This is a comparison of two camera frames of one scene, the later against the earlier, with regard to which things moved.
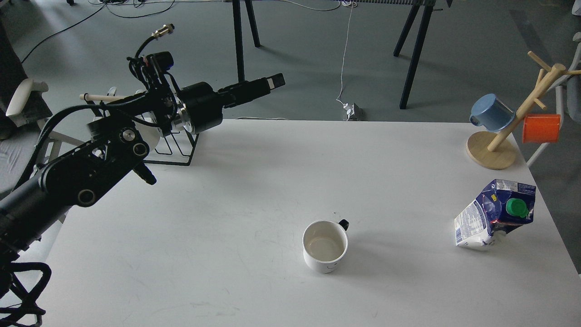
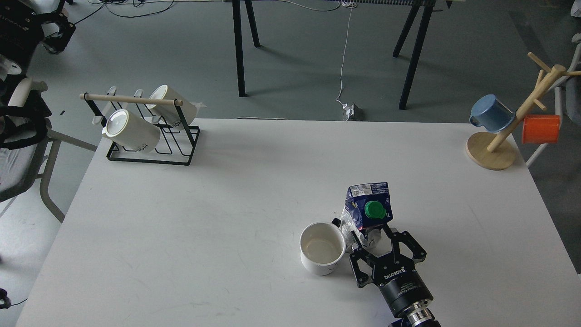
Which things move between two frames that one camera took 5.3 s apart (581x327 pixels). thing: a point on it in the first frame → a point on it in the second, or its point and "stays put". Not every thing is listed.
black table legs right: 428,6 stays put
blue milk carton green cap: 501,206 → 367,208
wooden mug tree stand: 495,151 stays put
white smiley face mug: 324,243 stays put
